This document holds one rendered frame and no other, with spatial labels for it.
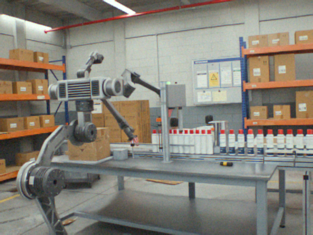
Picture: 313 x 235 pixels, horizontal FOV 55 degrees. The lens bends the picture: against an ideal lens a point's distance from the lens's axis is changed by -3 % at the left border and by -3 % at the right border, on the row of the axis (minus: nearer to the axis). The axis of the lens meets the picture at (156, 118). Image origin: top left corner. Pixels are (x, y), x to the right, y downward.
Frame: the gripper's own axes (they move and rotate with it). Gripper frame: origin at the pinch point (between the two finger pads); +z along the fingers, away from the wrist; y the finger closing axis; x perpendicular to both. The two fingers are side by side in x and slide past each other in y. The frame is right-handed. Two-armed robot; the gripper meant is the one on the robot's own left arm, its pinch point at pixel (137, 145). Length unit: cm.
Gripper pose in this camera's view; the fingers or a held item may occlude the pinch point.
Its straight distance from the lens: 292.3
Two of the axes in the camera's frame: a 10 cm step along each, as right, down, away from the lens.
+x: -6.5, 6.4, 4.0
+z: 6.0, 7.6, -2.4
